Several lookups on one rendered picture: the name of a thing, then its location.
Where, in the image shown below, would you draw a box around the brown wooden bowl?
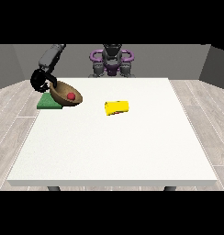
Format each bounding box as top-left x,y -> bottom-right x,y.
49,80 -> 84,107

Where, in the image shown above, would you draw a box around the grey robot trunk purple rings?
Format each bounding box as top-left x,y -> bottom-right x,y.
88,44 -> 137,79

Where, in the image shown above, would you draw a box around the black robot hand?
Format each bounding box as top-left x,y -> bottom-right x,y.
29,68 -> 59,94

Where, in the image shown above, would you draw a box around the yellow cup with melon print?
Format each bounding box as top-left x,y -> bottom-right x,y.
104,100 -> 130,117

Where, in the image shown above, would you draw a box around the green square pad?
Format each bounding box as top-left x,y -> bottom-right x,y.
36,92 -> 63,110

